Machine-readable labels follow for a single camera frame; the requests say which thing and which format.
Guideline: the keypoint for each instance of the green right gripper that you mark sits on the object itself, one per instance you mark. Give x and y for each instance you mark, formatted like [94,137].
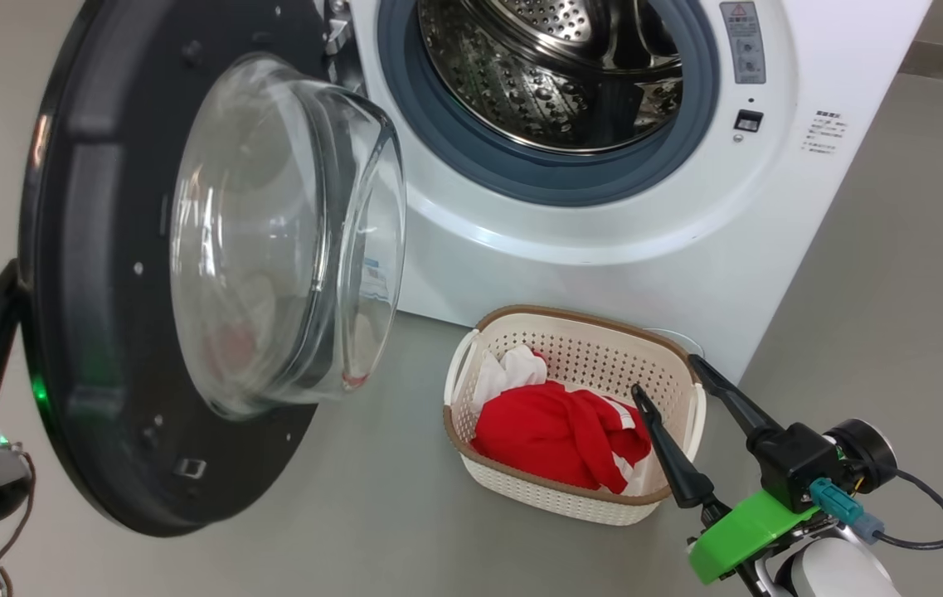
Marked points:
[745,535]

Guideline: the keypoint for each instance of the red and white garment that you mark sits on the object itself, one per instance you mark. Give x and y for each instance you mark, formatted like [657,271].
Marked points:
[554,431]

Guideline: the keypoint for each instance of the dark round washing machine door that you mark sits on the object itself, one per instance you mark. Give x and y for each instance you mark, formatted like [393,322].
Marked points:
[106,249]

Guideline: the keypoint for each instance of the cream perforated laundry basket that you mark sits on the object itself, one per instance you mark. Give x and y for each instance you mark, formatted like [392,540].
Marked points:
[579,348]

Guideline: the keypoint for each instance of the white washing machine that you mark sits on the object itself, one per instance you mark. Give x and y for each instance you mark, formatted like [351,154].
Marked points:
[604,274]

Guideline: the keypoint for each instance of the black door latch socket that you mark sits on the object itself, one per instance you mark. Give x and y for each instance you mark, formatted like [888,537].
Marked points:
[748,121]

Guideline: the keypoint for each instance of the grey rubber door gasket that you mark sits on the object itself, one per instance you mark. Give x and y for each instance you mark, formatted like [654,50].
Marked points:
[454,149]

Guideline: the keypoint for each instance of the printed text sticker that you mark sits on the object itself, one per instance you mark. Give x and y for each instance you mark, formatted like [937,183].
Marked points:
[823,133]

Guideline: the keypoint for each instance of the perforated steel washer drum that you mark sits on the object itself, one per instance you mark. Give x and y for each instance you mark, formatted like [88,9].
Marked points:
[554,75]

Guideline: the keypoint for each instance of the grey warning sticker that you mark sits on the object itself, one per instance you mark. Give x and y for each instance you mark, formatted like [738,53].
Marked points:
[743,41]

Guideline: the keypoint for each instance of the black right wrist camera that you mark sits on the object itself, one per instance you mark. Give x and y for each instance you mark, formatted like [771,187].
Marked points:
[803,464]

